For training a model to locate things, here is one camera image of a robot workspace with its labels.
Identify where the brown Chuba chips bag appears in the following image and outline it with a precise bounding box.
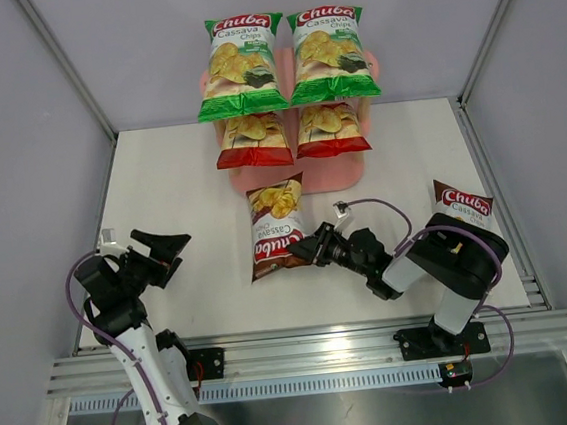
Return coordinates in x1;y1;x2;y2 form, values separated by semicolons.
433;180;494;231
246;173;307;282

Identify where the green Chuba chips bag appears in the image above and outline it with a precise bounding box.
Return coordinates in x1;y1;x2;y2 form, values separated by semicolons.
198;12;289;123
287;4;381;106

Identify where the pink three-tier wooden shelf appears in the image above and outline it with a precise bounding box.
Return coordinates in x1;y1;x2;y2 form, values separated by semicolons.
210;48;380;194

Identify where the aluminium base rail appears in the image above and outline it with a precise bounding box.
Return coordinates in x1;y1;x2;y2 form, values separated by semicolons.
46;306;567;399

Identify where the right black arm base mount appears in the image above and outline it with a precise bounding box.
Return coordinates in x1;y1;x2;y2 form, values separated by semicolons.
393;321;492;361

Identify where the white slotted cable duct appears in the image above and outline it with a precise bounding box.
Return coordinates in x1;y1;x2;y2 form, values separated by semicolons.
67;360;444;419

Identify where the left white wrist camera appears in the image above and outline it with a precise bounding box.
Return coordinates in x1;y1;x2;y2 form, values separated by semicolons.
96;228;127;258

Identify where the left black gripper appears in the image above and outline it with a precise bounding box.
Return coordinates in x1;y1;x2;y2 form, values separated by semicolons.
113;225;194;298

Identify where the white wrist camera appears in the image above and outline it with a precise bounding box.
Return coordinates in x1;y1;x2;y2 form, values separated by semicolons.
333;201;352;231
96;228;127;258

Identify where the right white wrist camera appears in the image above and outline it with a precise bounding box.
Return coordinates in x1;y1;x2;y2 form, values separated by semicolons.
333;201;352;231

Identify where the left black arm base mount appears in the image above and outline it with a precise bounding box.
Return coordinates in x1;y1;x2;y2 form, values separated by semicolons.
183;347;225;382

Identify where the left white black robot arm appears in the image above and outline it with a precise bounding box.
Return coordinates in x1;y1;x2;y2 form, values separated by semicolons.
66;230;219;425

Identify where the red Chuba chips bag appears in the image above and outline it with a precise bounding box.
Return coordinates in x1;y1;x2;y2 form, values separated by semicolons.
297;102;372;159
216;112;294;170

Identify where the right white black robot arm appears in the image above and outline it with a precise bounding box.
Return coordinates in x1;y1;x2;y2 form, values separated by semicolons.
287;212;509;361

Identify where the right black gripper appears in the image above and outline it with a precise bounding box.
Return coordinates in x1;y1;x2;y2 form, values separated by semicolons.
285;217;372;285

